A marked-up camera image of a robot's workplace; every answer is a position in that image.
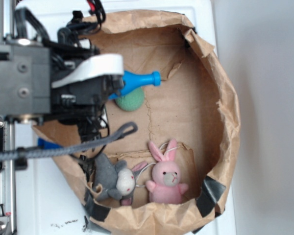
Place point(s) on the black gripper body white cover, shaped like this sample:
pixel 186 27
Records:
pixel 82 81

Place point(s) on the blue plastic toy bottle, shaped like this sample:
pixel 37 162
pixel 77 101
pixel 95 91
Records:
pixel 133 81

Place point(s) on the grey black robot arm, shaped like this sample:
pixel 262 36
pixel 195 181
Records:
pixel 42 80

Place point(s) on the green textured foam ball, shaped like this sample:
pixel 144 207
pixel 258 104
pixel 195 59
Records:
pixel 131 101

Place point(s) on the grey and white plush bunny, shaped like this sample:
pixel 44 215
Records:
pixel 116 181

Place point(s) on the brown paper bag bin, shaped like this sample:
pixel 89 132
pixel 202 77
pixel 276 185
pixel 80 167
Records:
pixel 196 104

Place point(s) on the pink plush bunny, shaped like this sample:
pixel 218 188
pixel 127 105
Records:
pixel 165 186

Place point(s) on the aluminium frame rail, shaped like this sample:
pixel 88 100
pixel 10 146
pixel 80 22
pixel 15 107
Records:
pixel 8 222

